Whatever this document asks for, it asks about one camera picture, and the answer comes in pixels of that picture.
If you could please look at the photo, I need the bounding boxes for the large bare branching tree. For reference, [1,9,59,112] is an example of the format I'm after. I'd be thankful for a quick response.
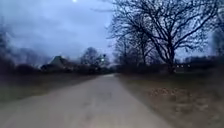
[107,0,222,75]

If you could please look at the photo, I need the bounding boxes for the dry grass field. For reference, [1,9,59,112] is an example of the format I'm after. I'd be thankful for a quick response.
[115,71,224,128]

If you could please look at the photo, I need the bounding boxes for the grey paved path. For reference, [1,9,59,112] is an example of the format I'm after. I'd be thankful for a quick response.
[0,73,173,128]

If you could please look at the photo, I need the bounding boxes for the dark grass strip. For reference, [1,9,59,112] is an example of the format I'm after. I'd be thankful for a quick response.
[0,73,98,104]

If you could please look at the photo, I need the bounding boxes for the row of dark bushes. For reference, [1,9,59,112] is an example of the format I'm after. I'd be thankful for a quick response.
[0,58,44,76]

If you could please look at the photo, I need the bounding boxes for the house with pitched roof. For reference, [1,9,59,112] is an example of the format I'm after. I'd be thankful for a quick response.
[40,55,74,72]

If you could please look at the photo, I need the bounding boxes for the street lamp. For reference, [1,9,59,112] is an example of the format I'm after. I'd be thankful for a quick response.
[100,54,106,69]

